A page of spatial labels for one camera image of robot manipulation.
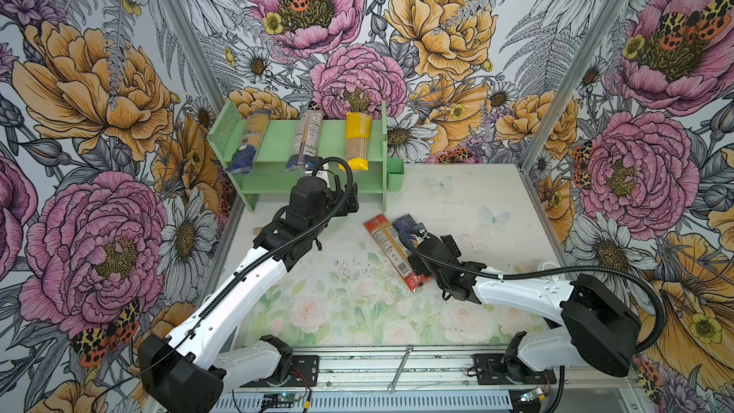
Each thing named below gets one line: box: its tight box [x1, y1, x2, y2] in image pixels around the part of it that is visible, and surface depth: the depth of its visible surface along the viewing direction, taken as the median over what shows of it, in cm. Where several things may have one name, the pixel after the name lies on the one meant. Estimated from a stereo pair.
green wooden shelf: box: [207, 100, 389, 213], surface depth 91 cm
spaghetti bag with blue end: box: [226, 109, 272, 174], surface depth 87 cm
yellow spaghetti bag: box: [338, 111, 373, 172], surface depth 87 cm
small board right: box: [519, 387, 544, 403], surface depth 73 cm
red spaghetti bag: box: [363, 214, 433, 293], surface depth 98 cm
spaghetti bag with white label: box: [285, 109, 324, 171], surface depth 89 cm
